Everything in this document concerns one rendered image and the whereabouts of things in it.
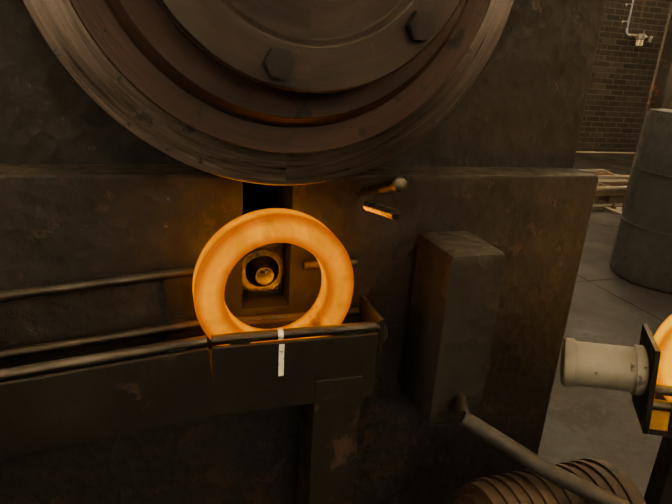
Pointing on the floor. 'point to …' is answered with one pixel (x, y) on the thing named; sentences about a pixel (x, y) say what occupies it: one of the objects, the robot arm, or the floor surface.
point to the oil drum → (648, 210)
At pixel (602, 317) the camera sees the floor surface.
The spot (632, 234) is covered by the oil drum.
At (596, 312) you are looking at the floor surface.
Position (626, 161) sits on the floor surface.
